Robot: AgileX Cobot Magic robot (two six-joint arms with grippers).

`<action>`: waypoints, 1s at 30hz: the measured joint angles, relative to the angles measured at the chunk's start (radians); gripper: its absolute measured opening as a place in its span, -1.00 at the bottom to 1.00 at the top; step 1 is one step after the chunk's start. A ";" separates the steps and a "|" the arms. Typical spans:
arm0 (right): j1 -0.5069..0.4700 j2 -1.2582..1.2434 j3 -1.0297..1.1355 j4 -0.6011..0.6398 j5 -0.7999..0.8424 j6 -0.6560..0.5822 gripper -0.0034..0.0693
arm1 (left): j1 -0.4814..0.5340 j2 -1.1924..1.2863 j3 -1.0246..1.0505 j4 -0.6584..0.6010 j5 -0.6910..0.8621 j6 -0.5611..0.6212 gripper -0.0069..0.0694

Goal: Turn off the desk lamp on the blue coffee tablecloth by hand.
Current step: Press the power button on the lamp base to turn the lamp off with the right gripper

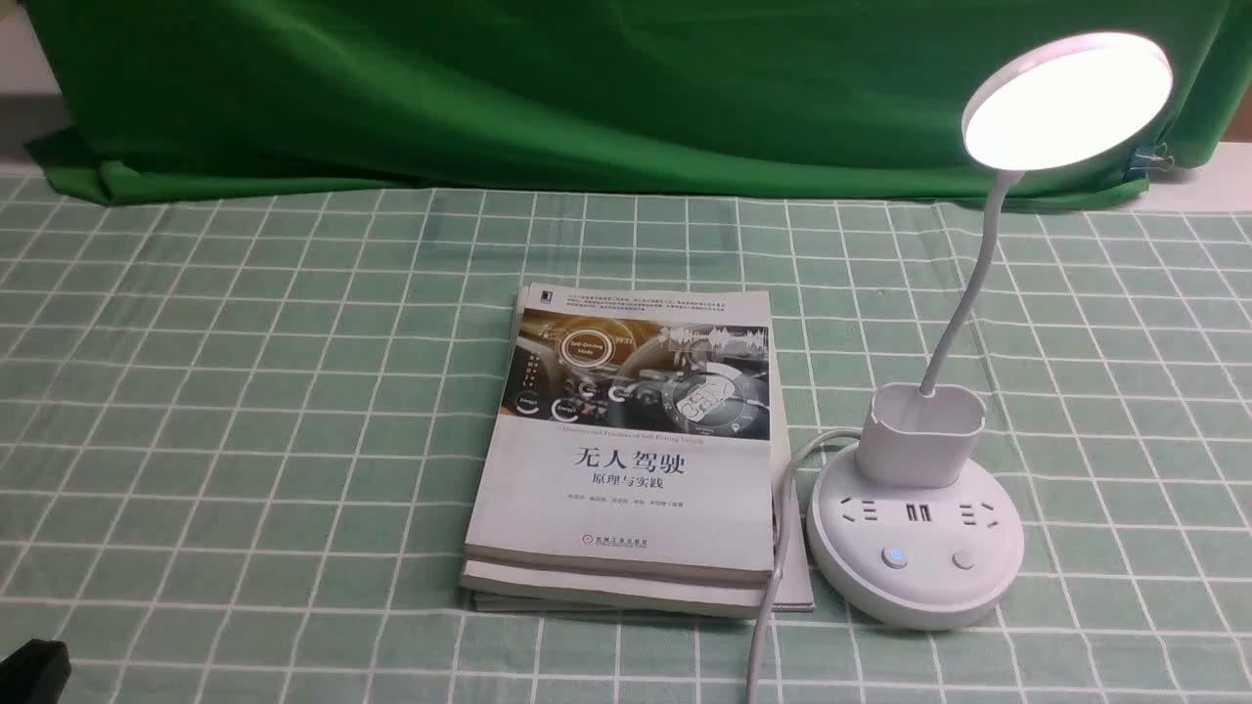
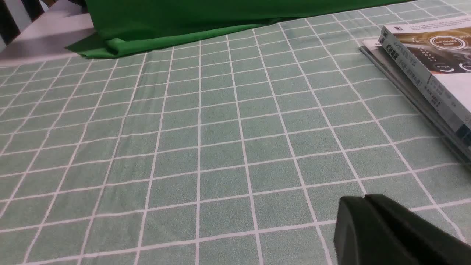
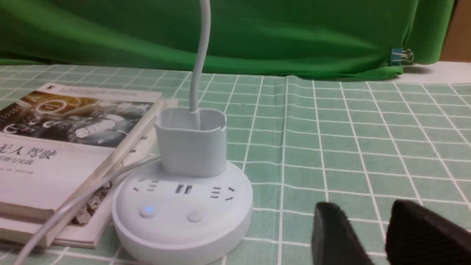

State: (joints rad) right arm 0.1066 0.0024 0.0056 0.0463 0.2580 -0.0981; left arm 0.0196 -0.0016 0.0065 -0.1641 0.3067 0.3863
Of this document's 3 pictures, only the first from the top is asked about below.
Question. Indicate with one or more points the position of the white desk lamp with sockets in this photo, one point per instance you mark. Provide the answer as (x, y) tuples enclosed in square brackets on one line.
[(903, 522)]

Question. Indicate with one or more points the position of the top book self-driving cover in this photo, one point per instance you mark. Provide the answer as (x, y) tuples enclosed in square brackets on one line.
[(626, 469)]

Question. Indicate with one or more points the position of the bottom book under stack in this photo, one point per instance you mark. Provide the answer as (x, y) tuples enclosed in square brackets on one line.
[(626, 596)]

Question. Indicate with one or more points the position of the green backdrop cloth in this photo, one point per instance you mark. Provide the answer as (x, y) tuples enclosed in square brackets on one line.
[(186, 100)]

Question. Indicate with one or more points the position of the green checkered tablecloth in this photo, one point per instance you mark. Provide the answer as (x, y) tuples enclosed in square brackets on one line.
[(240, 441)]

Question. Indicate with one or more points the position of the blue binder clip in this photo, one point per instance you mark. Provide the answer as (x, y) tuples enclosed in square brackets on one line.
[(1144, 160)]

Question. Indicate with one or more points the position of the black object bottom left corner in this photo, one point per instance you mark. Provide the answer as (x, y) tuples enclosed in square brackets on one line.
[(37, 672)]

